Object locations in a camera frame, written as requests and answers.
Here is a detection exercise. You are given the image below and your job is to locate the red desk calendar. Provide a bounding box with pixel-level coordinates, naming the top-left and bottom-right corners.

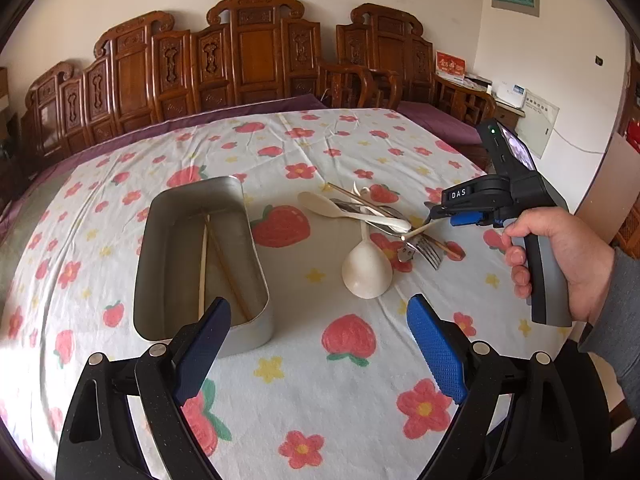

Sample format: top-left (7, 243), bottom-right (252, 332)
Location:
top-left (435, 51), bottom-right (467, 83)

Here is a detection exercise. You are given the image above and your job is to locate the purple table cover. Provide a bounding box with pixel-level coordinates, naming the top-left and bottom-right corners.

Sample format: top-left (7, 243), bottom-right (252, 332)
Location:
top-left (10, 94), bottom-right (491, 196)

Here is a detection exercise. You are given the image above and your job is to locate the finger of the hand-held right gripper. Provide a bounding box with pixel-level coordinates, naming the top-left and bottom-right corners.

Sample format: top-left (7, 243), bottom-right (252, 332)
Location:
top-left (449, 211), bottom-right (490, 227)
top-left (423, 201), bottom-right (453, 222)

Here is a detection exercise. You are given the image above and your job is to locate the white box device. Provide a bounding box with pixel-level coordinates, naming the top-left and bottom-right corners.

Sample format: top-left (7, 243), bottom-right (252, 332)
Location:
top-left (492, 81), bottom-right (528, 108)

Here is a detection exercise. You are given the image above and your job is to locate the person's right hand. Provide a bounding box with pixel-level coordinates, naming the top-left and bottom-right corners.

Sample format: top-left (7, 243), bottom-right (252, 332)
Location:
top-left (502, 208), bottom-right (618, 326)

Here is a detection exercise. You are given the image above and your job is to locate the carved wooden bench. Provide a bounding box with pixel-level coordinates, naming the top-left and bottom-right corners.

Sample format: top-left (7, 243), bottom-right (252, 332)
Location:
top-left (20, 0), bottom-right (331, 171)

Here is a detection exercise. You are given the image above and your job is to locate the wooden side table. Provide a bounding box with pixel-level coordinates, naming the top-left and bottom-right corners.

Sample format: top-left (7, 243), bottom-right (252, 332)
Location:
top-left (432, 75), bottom-right (498, 133)

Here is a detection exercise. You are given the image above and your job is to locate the carved wooden armchair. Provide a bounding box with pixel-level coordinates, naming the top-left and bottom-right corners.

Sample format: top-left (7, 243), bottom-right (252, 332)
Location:
top-left (320, 3), bottom-right (436, 111)

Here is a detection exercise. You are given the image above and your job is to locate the metal spoon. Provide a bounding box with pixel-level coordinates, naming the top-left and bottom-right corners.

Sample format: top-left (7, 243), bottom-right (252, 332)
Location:
top-left (331, 199), bottom-right (401, 235)

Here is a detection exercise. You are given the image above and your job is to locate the person's right forearm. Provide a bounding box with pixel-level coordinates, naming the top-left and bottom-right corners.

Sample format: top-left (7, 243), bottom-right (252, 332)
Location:
top-left (579, 246), bottom-right (640, 411)

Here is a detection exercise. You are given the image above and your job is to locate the cream plastic spoon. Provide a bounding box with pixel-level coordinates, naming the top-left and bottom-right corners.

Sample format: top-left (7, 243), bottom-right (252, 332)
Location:
top-left (298, 190), bottom-right (412, 231)

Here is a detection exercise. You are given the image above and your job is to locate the beige board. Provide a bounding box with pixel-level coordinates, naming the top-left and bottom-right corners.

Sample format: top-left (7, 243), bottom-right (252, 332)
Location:
top-left (574, 134), bottom-right (640, 247)

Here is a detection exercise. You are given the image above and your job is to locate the white wall board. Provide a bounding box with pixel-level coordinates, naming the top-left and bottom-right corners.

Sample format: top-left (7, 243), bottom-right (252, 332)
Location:
top-left (515, 92), bottom-right (561, 161)

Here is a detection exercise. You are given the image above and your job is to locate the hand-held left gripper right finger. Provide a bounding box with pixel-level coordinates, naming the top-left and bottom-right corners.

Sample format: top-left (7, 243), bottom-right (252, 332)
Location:
top-left (406, 294), bottom-right (586, 480)

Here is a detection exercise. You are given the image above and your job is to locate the grey wall panel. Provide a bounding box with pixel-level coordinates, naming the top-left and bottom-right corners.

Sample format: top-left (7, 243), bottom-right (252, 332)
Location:
top-left (491, 0), bottom-right (542, 21)

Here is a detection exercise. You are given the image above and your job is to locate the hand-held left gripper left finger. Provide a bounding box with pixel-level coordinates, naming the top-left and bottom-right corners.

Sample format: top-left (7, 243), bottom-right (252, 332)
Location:
top-left (56, 297), bottom-right (232, 480)

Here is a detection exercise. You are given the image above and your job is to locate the brown wooden chopstick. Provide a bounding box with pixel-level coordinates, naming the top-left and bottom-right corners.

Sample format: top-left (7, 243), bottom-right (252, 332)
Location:
top-left (326, 182), bottom-right (462, 261)
top-left (208, 227), bottom-right (252, 321)

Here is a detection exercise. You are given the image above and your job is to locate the strawberry flower print tablecloth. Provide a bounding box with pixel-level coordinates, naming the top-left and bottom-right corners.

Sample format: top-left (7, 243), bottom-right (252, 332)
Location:
top-left (0, 108), bottom-right (608, 480)

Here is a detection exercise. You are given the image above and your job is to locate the rectangular metal tray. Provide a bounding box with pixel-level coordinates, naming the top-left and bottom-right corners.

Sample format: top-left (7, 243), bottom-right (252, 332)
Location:
top-left (133, 176), bottom-right (275, 358)

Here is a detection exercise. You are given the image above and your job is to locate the cream plastic ladle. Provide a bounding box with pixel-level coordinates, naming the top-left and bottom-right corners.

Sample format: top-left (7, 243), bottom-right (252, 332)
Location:
top-left (341, 186), bottom-right (392, 302)

